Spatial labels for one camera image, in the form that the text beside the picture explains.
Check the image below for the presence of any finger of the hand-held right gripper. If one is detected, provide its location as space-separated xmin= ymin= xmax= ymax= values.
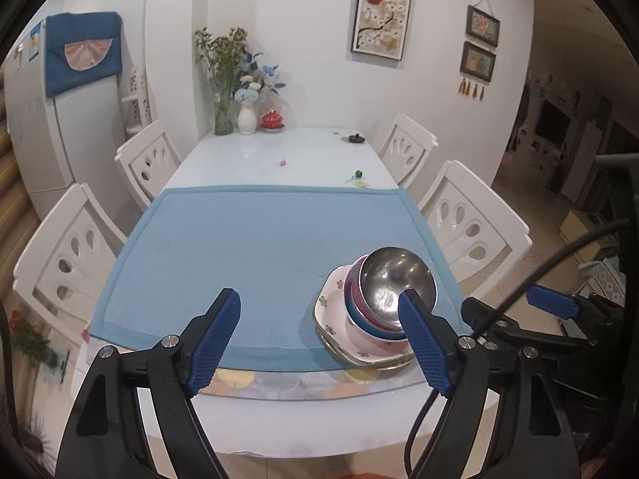
xmin=526 ymin=287 xmax=595 ymax=320
xmin=462 ymin=297 xmax=505 ymax=340

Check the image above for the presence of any black television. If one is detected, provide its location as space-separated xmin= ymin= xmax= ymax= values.
xmin=536 ymin=102 xmax=572 ymax=148

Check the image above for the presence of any small hexagonal floral plate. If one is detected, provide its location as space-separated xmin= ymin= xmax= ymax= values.
xmin=313 ymin=263 xmax=417 ymax=362

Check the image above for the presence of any small framed flower picture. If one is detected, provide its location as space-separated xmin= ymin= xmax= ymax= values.
xmin=460 ymin=41 xmax=497 ymax=82
xmin=466 ymin=5 xmax=501 ymax=46

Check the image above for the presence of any round gold-rimmed plate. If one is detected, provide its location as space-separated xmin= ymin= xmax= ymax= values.
xmin=319 ymin=329 xmax=417 ymax=371

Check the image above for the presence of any white fridge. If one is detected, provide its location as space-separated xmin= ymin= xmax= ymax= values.
xmin=2 ymin=12 xmax=125 ymax=210

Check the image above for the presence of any pink cartoon bowl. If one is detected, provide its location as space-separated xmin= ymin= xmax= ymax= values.
xmin=341 ymin=269 xmax=417 ymax=356

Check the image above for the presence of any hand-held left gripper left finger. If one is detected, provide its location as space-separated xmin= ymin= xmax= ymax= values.
xmin=52 ymin=287 xmax=242 ymax=479

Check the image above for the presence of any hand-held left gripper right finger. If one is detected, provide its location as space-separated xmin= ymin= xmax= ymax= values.
xmin=398 ymin=289 xmax=582 ymax=479

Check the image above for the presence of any white ribbed vase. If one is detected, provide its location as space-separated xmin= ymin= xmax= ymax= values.
xmin=237 ymin=102 xmax=258 ymax=135

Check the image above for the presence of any butterfly wall picture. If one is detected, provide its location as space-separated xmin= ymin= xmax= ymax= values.
xmin=351 ymin=0 xmax=417 ymax=63

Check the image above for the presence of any pink steel bowl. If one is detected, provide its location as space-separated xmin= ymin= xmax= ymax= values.
xmin=349 ymin=247 xmax=439 ymax=333

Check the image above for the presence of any white dining chair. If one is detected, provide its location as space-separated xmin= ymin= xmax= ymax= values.
xmin=417 ymin=160 xmax=532 ymax=300
xmin=115 ymin=120 xmax=183 ymax=213
xmin=377 ymin=113 xmax=439 ymax=190
xmin=12 ymin=182 xmax=128 ymax=350

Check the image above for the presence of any white television cabinet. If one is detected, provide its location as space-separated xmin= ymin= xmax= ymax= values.
xmin=504 ymin=75 xmax=620 ymax=205

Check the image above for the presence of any yellow box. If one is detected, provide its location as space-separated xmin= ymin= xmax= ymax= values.
xmin=558 ymin=210 xmax=597 ymax=255

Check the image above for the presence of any red flower plant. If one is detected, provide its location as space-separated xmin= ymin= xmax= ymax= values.
xmin=7 ymin=309 xmax=51 ymax=366

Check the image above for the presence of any blue waffle table mat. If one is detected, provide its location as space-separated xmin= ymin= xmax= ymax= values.
xmin=85 ymin=186 xmax=475 ymax=372

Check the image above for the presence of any blue artificial flower bouquet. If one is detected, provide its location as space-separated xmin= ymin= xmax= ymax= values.
xmin=234 ymin=50 xmax=288 ymax=108

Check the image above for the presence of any green dried flower bouquet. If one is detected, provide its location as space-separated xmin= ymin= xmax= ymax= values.
xmin=194 ymin=26 xmax=249 ymax=105

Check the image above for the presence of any large hexagonal floral plate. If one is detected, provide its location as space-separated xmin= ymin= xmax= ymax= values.
xmin=316 ymin=319 xmax=417 ymax=367

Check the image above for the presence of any glass vase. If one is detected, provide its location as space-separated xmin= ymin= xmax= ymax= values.
xmin=214 ymin=92 xmax=234 ymax=135

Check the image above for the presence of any patterned stool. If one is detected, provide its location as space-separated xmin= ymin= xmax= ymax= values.
xmin=579 ymin=259 xmax=625 ymax=305

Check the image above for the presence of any white corner shelf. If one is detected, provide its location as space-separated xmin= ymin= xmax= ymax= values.
xmin=121 ymin=66 xmax=153 ymax=135

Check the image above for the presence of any black cable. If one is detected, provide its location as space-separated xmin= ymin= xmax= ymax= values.
xmin=404 ymin=220 xmax=632 ymax=479

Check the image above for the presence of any blue cloth cover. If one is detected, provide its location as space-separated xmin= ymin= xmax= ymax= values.
xmin=44 ymin=11 xmax=123 ymax=98

